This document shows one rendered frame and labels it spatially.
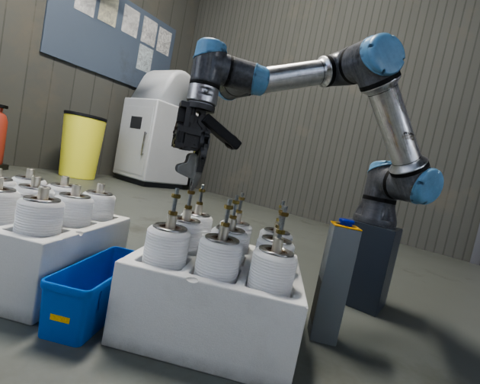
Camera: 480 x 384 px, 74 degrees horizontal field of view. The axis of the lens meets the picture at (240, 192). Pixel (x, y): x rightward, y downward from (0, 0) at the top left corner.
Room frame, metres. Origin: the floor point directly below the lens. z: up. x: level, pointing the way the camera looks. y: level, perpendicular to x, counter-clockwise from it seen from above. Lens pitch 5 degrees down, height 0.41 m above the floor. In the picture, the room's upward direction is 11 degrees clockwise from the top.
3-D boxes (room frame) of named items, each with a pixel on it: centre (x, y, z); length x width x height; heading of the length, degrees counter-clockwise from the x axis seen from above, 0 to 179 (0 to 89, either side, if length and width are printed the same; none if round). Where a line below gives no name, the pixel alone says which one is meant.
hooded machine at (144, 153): (3.78, 1.08, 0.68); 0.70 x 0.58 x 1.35; 146
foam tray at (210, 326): (0.79, 0.01, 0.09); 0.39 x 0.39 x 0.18; 84
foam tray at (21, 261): (0.85, 0.55, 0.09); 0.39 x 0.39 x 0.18; 84
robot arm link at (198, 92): (0.80, 0.14, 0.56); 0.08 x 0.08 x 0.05
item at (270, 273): (0.66, -0.10, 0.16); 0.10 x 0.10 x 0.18
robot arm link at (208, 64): (0.80, 0.13, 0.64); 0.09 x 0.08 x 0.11; 110
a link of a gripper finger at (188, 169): (0.78, 0.13, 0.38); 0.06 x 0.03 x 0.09; 110
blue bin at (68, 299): (0.74, 0.29, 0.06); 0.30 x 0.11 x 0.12; 175
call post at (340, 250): (0.84, -0.29, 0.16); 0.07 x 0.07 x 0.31; 84
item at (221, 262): (0.67, 0.02, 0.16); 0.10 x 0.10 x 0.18
